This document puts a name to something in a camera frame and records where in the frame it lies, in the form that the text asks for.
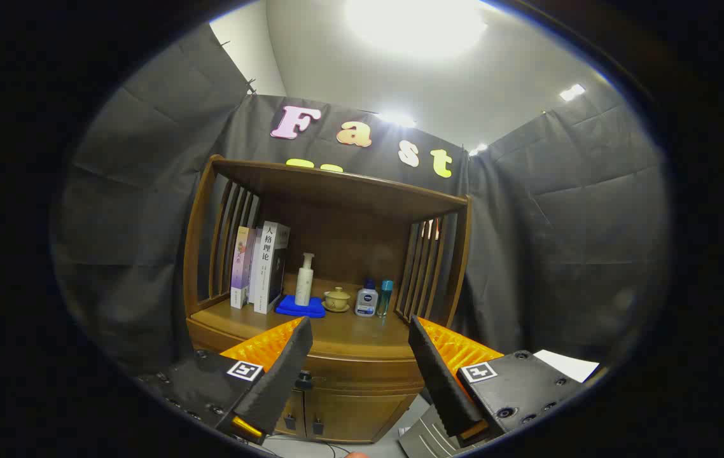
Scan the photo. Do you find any grey ribbed panel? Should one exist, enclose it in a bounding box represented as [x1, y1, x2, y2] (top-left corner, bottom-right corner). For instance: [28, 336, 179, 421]
[398, 406, 466, 458]

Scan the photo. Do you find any thin white book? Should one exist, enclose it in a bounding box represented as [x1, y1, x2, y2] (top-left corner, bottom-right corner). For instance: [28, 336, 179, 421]
[248, 229, 265, 305]

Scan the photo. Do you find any slim teal bottle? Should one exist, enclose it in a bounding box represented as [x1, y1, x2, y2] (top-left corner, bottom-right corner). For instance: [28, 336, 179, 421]
[376, 280, 394, 318]

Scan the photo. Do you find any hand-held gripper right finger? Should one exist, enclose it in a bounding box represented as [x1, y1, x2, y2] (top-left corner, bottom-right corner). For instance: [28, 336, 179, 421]
[408, 316, 593, 451]

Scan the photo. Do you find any folded blue cloth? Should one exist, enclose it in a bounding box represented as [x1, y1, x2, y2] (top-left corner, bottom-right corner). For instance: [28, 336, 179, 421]
[275, 294, 326, 318]

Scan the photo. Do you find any black backdrop cloth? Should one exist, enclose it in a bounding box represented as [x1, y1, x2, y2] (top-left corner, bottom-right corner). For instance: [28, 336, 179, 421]
[50, 22, 671, 382]

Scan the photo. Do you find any white pump bottle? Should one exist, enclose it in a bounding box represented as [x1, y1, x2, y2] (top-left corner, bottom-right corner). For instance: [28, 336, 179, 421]
[295, 253, 316, 307]

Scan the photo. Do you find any wooden cabinet door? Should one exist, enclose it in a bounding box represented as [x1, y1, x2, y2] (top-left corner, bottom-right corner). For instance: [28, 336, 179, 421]
[305, 389, 419, 444]
[275, 387, 307, 438]

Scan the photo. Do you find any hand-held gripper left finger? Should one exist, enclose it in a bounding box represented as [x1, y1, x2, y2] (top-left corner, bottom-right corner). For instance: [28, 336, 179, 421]
[136, 316, 314, 446]

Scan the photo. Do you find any wooden cabinet countertop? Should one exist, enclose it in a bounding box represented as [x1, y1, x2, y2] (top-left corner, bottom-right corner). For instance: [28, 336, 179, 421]
[189, 296, 429, 362]

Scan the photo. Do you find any white board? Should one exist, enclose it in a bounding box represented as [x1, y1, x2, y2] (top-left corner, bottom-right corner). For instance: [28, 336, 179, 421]
[534, 349, 600, 383]

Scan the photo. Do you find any lavender paperback book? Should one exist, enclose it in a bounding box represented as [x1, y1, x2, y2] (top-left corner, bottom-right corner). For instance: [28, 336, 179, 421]
[230, 227, 258, 310]

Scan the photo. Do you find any thick white and black book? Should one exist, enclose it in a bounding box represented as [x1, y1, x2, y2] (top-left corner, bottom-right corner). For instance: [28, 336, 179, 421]
[254, 221, 291, 315]

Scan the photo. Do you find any white bottle with blue cap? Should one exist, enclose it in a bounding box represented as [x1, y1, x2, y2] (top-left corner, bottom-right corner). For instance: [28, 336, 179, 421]
[355, 279, 379, 317]

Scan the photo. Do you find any wooden cabinet drawer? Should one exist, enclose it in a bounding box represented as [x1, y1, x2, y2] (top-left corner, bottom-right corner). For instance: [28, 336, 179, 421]
[187, 321, 425, 396]

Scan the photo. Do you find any brown wooden cabinet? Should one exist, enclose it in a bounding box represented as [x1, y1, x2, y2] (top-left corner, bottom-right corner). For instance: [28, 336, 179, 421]
[183, 155, 472, 444]

